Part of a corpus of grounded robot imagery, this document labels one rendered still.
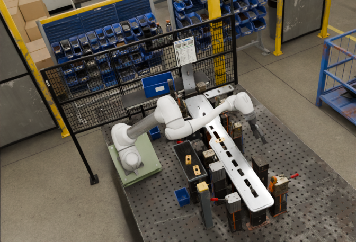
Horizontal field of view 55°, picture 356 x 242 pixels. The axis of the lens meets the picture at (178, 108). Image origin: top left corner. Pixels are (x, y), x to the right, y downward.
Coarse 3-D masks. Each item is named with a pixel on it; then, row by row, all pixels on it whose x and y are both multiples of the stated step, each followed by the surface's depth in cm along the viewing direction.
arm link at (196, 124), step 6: (234, 96) 268; (228, 102) 265; (216, 108) 261; (222, 108) 264; (228, 108) 266; (234, 108) 265; (210, 114) 250; (216, 114) 255; (192, 120) 243; (198, 120) 243; (204, 120) 245; (210, 120) 248; (192, 126) 240; (198, 126) 242; (192, 132) 242
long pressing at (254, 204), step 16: (192, 112) 312; (208, 112) 309; (208, 128) 292; (224, 160) 262; (240, 160) 259; (240, 176) 248; (256, 176) 246; (240, 192) 237; (256, 192) 235; (256, 208) 226
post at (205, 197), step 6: (198, 192) 227; (204, 192) 226; (204, 198) 229; (204, 204) 234; (204, 210) 238; (210, 210) 241; (204, 216) 242; (210, 216) 245; (204, 222) 248; (210, 222) 249; (210, 228) 252
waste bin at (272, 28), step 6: (270, 0) 544; (276, 0) 574; (270, 6) 551; (276, 6) 542; (270, 12) 561; (276, 12) 550; (270, 18) 568; (276, 18) 557; (270, 24) 576; (270, 30) 584; (270, 36) 592
